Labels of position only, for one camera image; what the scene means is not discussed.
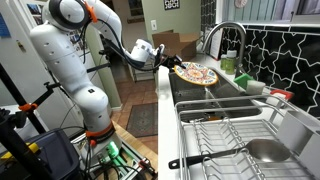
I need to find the white paper sheet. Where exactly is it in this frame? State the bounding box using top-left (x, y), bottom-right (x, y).
top-left (209, 29), bottom-right (224, 61)

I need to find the white sponge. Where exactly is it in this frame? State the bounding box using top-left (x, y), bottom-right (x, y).
top-left (245, 79), bottom-right (267, 96)

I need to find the red and white brush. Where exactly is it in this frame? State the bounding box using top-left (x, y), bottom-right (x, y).
top-left (265, 88), bottom-right (294, 108)

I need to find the black tripod orange clamp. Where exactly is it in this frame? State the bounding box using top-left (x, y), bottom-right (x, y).
top-left (0, 63), bottom-right (56, 180)

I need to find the green plastic clamp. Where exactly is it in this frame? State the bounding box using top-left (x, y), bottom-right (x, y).
top-left (105, 140), bottom-right (121, 160)

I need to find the tall green soap bottle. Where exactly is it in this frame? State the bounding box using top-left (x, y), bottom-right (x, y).
top-left (225, 49), bottom-right (238, 75)

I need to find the dark blue storage bin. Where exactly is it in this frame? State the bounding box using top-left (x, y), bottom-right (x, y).
top-left (0, 128), bottom-right (83, 180)

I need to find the curved steel faucet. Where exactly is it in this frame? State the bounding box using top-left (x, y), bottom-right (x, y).
top-left (201, 21), bottom-right (248, 78)

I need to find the small green soap bottle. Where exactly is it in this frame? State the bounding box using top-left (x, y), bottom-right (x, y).
top-left (219, 53), bottom-right (228, 71)

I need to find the brown cardboard box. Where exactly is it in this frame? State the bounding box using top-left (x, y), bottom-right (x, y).
top-left (152, 29), bottom-right (201, 63)

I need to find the yellow tool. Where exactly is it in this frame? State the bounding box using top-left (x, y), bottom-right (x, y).
top-left (0, 142), bottom-right (42, 161)

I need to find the wooden robot mounting platform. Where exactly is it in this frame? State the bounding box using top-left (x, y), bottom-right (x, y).
top-left (71, 120), bottom-right (159, 180)

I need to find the grey utensil caddy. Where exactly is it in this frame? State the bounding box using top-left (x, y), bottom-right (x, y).
top-left (275, 109), bottom-right (320, 179)

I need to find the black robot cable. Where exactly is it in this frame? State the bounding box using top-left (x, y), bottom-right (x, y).
top-left (79, 6), bottom-right (174, 72)

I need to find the steel ladle black handle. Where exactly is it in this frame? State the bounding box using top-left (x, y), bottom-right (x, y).
top-left (167, 138), bottom-right (292, 170)

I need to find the kitchen window white frame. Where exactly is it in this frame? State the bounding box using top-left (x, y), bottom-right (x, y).
top-left (221, 0), bottom-right (320, 26)

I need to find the round wall ornament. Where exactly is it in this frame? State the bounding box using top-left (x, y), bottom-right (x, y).
top-left (234, 0), bottom-right (249, 9)

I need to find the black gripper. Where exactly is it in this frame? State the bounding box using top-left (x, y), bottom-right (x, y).
top-left (159, 54), bottom-right (184, 69)

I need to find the green sponge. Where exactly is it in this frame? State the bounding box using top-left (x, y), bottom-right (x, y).
top-left (233, 73), bottom-right (254, 90)

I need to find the steel wire dish rack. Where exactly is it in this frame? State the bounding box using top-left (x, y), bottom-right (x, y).
top-left (174, 94), bottom-right (320, 180)

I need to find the white plate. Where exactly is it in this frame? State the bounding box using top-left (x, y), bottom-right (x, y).
top-left (173, 61), bottom-right (219, 87)

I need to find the patterned framed picture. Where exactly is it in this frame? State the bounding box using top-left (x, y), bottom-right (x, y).
top-left (163, 0), bottom-right (181, 11)

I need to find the patterned floor rug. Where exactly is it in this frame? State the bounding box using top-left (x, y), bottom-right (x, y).
top-left (125, 102), bottom-right (159, 138)

